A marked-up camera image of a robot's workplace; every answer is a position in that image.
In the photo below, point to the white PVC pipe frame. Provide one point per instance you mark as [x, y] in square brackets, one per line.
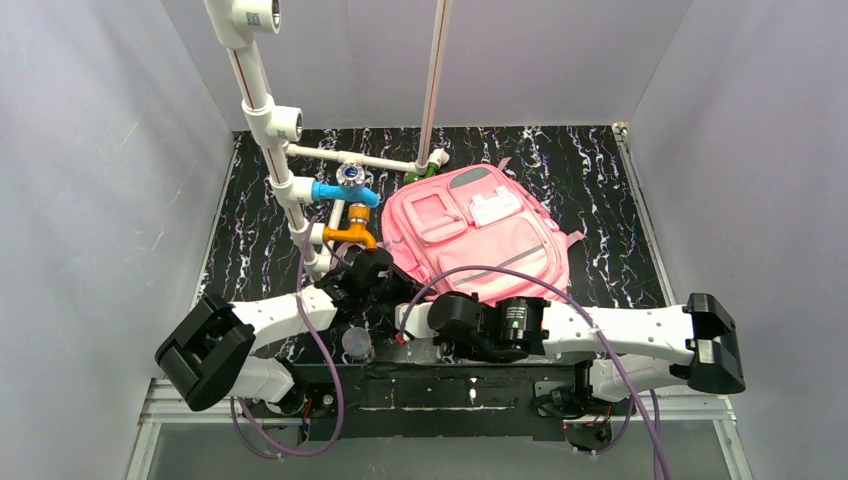
[278, 129]

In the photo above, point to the blue plastic tap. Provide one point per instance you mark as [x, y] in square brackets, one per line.
[350, 187]

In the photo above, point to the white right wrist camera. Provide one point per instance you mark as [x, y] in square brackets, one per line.
[416, 326]

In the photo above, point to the pink student backpack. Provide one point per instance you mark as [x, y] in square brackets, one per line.
[482, 231]

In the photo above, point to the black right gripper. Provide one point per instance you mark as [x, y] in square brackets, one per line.
[449, 316]

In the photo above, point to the black front mounting rail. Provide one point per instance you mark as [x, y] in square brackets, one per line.
[432, 400]

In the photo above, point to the orange plastic tap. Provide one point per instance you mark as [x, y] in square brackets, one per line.
[358, 216]

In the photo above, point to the clear plastic cup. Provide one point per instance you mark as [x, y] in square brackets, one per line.
[357, 344]

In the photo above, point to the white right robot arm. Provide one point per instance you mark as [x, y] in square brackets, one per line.
[694, 344]

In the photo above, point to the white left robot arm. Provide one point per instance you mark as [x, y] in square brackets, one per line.
[210, 355]

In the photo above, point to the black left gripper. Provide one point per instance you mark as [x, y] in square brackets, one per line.
[374, 270]

